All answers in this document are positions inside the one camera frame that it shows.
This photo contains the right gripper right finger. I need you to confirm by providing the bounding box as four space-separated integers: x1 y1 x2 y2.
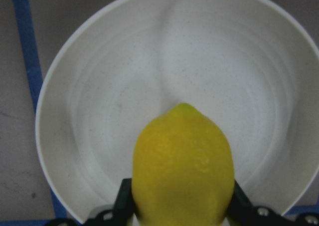
228 182 319 226

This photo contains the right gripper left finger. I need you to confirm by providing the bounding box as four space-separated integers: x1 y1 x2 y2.
84 178 135 226

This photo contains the yellow lemon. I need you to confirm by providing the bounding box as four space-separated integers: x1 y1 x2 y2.
132 103 235 226

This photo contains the cream small plate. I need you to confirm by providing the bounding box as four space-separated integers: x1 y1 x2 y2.
35 0 319 222

